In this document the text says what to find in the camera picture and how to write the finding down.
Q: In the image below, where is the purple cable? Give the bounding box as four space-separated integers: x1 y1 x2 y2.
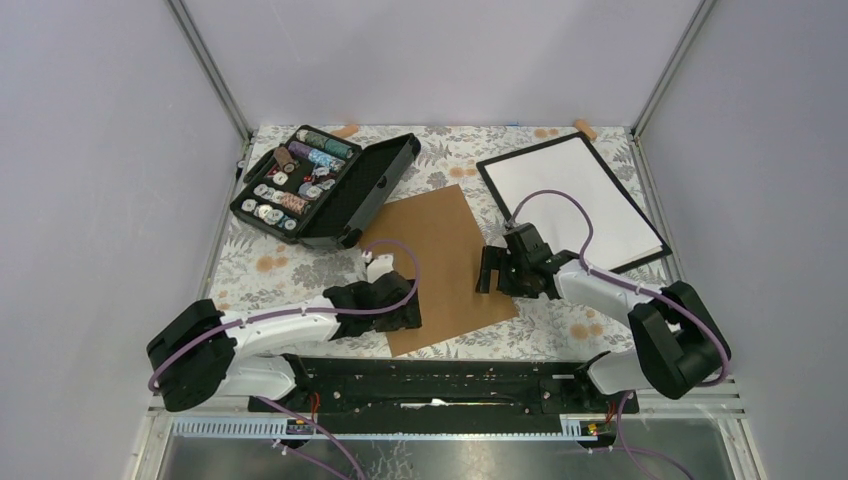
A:
146 239 423 480
507 189 731 480

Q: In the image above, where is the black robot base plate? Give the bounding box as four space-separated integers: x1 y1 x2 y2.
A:
278 356 640 432

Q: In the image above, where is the wooden cork piece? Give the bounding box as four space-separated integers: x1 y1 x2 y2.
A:
331 124 360 138
573 119 598 142

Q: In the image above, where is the black open poker chip case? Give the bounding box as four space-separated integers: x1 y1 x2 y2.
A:
229 125 421 250

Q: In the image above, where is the brown cardboard backing board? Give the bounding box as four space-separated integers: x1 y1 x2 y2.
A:
359 185 518 357

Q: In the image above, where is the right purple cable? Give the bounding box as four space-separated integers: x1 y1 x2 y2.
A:
507 189 731 480

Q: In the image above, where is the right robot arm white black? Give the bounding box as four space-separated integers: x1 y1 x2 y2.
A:
476 223 731 412

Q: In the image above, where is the white slotted cable duct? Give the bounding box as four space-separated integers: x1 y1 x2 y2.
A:
172 416 599 444

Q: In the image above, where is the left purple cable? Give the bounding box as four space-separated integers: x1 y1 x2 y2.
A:
146 239 423 480

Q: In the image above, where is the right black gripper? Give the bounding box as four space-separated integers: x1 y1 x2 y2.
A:
474 246 538 301

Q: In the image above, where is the left wooden cork piece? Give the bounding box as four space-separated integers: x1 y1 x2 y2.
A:
331 124 360 138

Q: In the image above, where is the black picture frame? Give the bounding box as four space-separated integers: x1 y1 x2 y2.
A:
475 131 673 274

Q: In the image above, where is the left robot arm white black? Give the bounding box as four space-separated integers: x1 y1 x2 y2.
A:
146 254 422 412

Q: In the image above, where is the right wooden cork piece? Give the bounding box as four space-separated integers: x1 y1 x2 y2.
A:
573 119 598 142

